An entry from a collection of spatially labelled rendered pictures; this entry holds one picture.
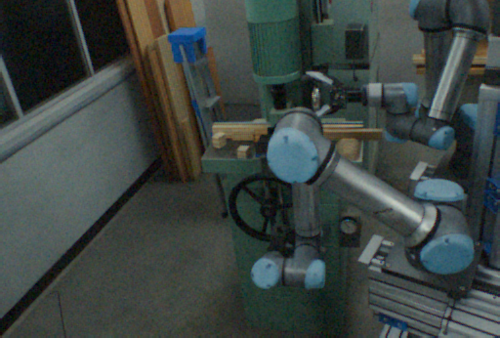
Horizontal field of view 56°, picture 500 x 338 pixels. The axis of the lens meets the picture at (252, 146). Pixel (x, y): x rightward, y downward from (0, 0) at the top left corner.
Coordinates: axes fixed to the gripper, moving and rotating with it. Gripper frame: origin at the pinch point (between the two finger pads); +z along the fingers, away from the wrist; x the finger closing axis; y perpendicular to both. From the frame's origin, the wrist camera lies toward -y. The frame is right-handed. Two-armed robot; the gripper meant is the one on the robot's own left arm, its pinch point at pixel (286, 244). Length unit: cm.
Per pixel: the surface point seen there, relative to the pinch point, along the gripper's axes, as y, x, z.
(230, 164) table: -26.5, -23.6, 12.1
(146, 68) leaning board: -86, -114, 120
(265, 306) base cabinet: 37, -18, 49
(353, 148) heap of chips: -32.8, 21.4, 12.8
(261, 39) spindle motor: -69, -9, -3
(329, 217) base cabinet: -7.0, 12.5, 23.4
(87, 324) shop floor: 54, -107, 49
